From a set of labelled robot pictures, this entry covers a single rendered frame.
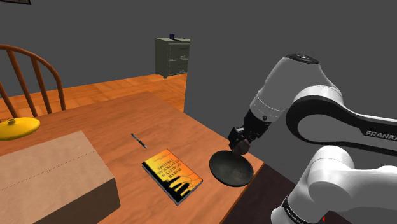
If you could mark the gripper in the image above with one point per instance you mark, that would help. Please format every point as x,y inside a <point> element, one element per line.
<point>249,131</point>

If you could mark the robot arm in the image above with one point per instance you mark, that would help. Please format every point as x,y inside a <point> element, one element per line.
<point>322,99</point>

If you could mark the black round plate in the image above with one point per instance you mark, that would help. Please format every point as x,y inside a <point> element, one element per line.
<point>231,170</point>

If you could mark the orange and black book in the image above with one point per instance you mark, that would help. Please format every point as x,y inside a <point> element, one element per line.
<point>172,175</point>

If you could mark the grey green drawer cabinet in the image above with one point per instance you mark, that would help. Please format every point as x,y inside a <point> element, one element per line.
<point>173,57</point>

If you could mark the black pen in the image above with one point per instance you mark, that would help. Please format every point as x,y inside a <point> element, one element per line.
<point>139,141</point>

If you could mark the brown cardboard box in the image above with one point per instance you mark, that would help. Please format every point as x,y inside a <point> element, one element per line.
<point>49,180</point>

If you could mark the wooden spindle chair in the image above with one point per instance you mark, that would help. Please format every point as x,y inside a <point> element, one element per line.
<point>31,80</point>

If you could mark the yellow round lid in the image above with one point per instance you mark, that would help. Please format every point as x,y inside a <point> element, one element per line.
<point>17,127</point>

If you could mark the dark framed wall picture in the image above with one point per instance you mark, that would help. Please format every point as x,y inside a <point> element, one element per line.
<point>15,1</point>

